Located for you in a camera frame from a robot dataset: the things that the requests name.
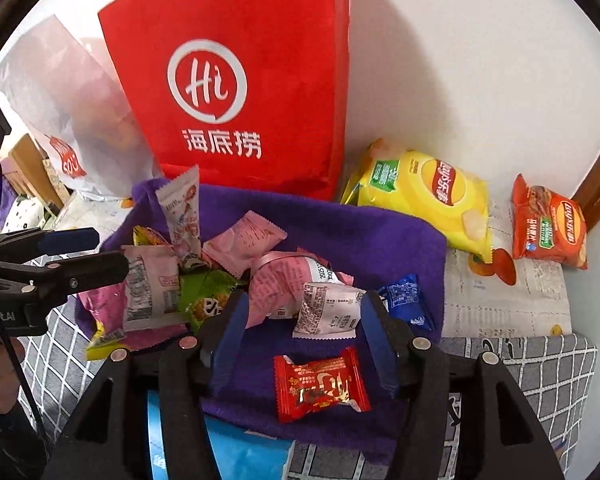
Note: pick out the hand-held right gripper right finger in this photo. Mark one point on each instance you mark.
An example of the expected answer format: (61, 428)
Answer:
(380, 350)

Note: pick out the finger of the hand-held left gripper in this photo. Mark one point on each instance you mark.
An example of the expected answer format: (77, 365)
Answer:
(90, 270)
(65, 240)

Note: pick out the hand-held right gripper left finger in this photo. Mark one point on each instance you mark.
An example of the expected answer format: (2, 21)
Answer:
(225, 355)

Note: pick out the magenta snack packet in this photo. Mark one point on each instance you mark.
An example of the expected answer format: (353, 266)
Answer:
(105, 310)

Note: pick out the blue snack packet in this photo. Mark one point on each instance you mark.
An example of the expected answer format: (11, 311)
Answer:
(405, 300)

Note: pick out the green snack packet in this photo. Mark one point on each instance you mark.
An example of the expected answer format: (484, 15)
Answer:
(205, 300)

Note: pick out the pink white snack packet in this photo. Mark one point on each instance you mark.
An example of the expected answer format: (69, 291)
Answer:
(147, 285)

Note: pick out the yellow snack packet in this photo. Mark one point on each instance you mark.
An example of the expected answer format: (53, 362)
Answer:
(147, 237)

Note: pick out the small red snack packet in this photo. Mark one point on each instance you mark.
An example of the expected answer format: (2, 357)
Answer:
(320, 385)

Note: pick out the pink silver band snack packet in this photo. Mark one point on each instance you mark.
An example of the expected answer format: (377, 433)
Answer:
(280, 285)

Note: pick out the orange red snack wrapper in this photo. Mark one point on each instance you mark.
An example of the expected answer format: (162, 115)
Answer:
(182, 210)

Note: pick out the light pink snack packet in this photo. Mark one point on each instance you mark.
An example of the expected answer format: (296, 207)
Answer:
(245, 240)

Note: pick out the person's left hand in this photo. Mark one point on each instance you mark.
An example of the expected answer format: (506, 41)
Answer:
(0, 375)

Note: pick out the white polka dot pillow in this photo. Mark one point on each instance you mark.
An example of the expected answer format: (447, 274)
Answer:
(25, 215)

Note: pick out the patterned hardcover book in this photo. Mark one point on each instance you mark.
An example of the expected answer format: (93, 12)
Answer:
(55, 180)

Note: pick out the purple plush toy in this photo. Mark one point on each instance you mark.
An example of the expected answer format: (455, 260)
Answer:
(0, 195)

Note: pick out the wooden headboard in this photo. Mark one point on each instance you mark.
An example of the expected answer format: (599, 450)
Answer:
(27, 165)

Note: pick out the blue tissue pack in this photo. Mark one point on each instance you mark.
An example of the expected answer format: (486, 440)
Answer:
(250, 455)

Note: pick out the purple towel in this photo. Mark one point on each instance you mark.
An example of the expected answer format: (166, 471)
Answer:
(370, 240)

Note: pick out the white plastic shopping bag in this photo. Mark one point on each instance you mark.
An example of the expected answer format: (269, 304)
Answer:
(80, 100)

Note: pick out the yellow chips bag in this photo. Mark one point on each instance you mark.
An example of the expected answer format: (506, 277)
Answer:
(420, 195)

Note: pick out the grey checked blanket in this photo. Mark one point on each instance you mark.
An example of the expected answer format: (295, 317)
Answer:
(555, 385)

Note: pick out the orange chips bag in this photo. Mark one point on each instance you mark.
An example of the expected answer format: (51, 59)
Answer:
(550, 225)

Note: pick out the red paper bag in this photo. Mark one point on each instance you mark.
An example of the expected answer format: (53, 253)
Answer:
(280, 35)

